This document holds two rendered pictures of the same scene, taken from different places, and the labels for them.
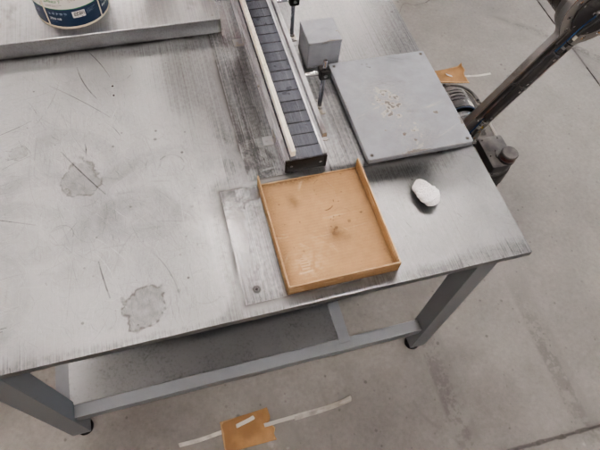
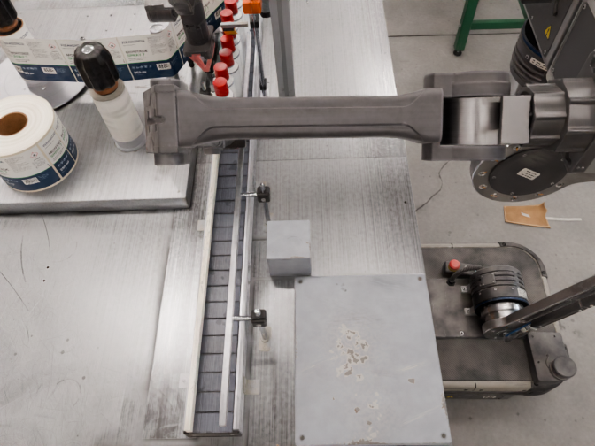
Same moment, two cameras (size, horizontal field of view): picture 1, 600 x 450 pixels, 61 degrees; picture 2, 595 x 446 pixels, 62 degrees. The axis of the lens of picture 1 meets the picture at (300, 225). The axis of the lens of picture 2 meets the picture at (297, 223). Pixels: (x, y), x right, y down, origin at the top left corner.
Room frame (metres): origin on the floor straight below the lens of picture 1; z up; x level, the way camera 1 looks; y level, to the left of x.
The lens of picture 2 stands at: (0.71, -0.25, 1.88)
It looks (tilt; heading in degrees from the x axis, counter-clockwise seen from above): 58 degrees down; 25
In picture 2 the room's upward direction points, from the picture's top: 5 degrees counter-clockwise
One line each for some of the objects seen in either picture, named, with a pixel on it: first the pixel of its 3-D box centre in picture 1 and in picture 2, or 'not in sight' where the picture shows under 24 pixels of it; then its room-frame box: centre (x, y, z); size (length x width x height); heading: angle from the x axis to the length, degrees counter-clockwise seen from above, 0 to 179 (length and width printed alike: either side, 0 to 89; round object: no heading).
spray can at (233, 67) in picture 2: not in sight; (231, 83); (1.56, 0.31, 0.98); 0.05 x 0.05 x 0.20
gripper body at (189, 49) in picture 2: not in sight; (197, 31); (1.56, 0.38, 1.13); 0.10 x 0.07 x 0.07; 21
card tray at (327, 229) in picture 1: (325, 221); not in sight; (0.62, -0.06, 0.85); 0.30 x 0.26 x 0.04; 22
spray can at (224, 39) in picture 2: not in sight; (233, 70); (1.61, 0.33, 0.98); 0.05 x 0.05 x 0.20
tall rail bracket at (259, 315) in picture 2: (314, 86); (251, 326); (0.99, 0.01, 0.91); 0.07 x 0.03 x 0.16; 112
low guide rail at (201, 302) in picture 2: (245, 11); (212, 195); (1.27, 0.24, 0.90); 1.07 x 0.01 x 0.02; 22
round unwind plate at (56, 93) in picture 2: not in sight; (40, 78); (1.49, 0.93, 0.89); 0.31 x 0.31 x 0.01
